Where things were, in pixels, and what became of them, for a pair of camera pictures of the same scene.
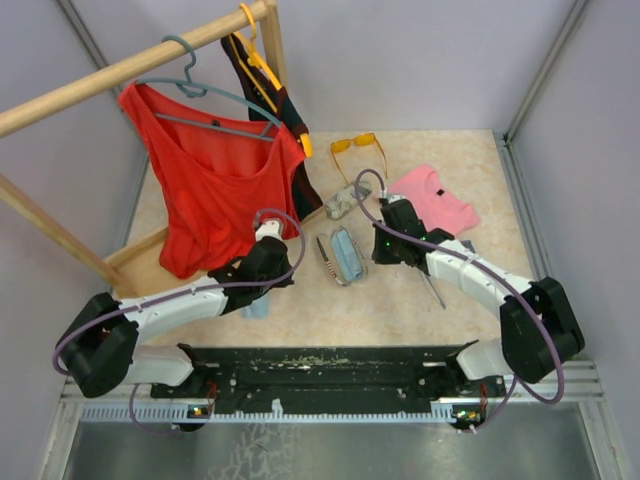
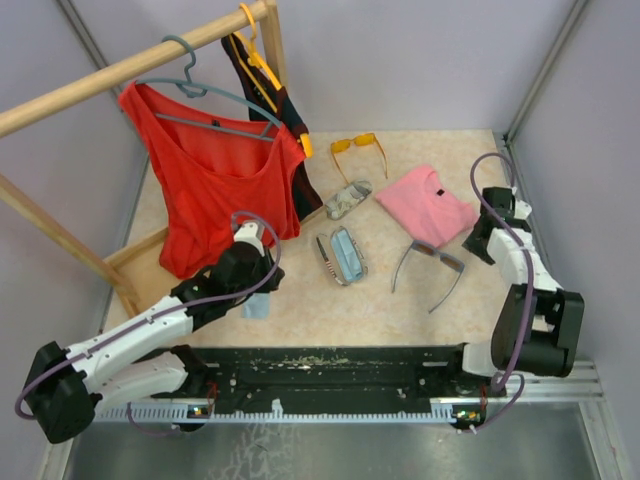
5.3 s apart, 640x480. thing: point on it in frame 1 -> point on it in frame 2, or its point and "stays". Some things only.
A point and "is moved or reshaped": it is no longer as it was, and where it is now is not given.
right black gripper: (378, 254) -> (472, 245)
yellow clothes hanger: (251, 57) stays
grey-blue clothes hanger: (196, 90) stays
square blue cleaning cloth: (348, 259) stays
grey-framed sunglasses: (434, 291) is moved or reshaped
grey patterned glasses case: (343, 201) stays
